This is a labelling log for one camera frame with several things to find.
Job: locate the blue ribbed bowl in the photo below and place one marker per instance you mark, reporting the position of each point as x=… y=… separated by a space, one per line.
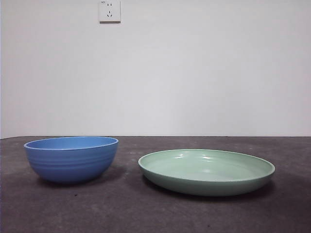
x=70 y=166

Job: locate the pale green plate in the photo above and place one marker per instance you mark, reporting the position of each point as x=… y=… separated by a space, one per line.
x=206 y=188

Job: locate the white wall socket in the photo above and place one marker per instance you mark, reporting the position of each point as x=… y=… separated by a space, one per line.
x=109 y=12

